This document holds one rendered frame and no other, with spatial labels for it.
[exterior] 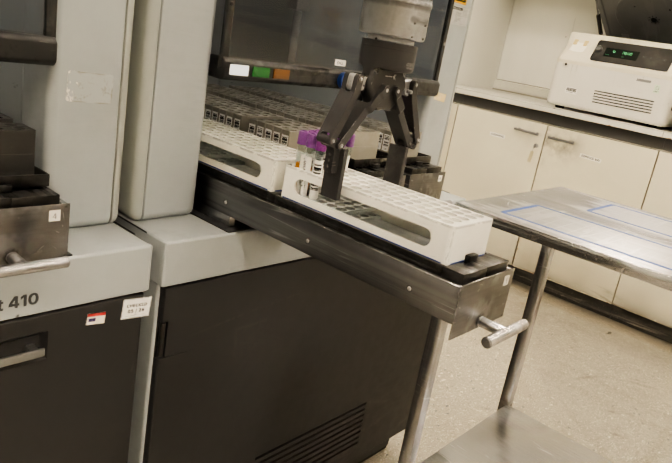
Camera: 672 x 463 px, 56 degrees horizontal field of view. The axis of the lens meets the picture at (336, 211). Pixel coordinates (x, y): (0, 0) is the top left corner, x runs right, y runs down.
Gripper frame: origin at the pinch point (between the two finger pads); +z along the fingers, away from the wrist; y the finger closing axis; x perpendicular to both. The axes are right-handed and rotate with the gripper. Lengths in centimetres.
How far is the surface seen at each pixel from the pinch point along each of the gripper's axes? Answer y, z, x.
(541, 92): 291, -8, 106
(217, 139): -5.0, -0.4, 27.2
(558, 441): 63, 58, -19
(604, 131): 234, 2, 47
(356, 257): -6.7, 7.5, -6.2
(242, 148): -5.0, -0.5, 20.9
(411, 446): 24, 51, -4
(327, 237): -6.7, 6.6, -0.8
